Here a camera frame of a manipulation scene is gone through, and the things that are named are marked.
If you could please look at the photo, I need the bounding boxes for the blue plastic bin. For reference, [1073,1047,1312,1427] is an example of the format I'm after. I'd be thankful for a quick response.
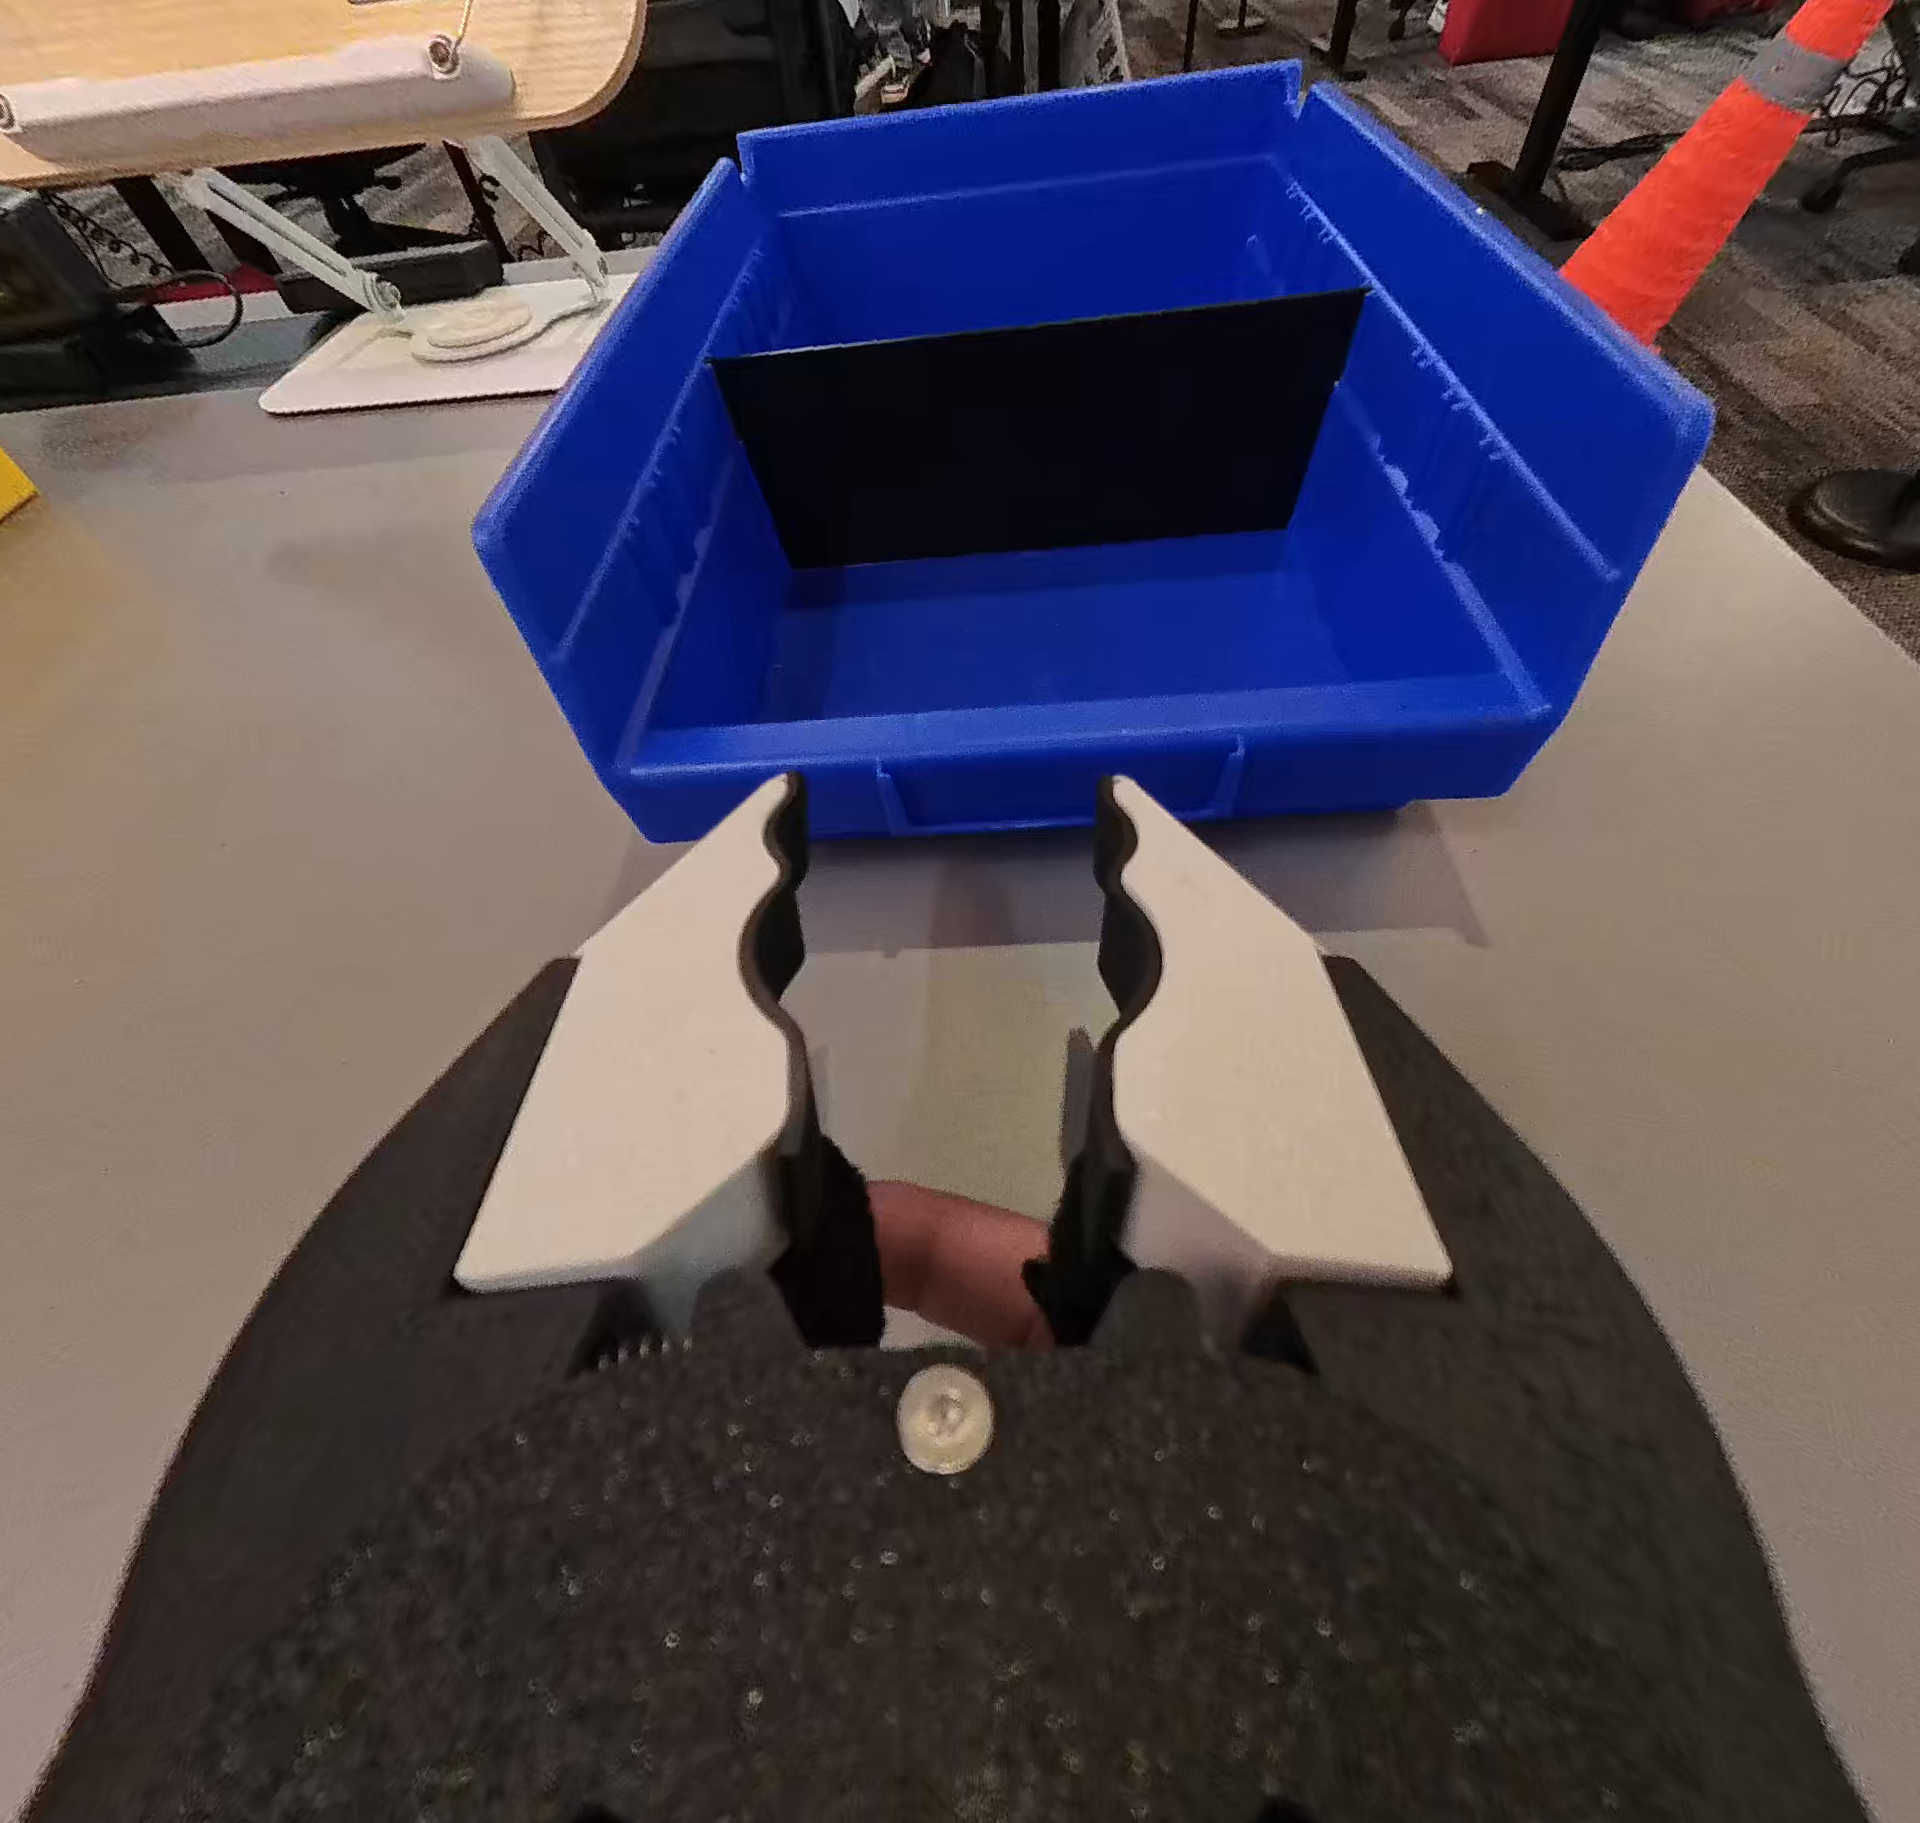
[468,58,1716,846]

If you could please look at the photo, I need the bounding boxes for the black power station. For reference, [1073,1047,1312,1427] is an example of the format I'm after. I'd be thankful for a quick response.
[0,189,114,347]

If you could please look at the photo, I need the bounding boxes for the black power brick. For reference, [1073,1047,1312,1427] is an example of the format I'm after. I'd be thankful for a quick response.
[273,235,503,317]

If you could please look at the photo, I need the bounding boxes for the black round stand base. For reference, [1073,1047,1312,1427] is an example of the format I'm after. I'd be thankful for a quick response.
[1791,468,1920,571]

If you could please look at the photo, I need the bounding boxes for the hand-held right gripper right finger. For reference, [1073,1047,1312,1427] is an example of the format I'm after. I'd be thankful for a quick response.
[1025,773,1457,1349]

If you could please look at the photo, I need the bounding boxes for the wooden laptop stand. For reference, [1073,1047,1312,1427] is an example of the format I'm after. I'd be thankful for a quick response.
[0,0,648,418]

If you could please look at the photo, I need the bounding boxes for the black bin divider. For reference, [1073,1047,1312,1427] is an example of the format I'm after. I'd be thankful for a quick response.
[707,285,1372,571]

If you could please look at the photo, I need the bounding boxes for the orange traffic cone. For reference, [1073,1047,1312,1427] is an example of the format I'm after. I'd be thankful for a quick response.
[1557,0,1920,350]

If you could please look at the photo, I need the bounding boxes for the person's right hand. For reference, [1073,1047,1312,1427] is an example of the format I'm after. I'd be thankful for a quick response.
[868,1179,1056,1354]

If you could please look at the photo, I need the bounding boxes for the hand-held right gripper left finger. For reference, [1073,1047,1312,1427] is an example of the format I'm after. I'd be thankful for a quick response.
[451,773,885,1351]

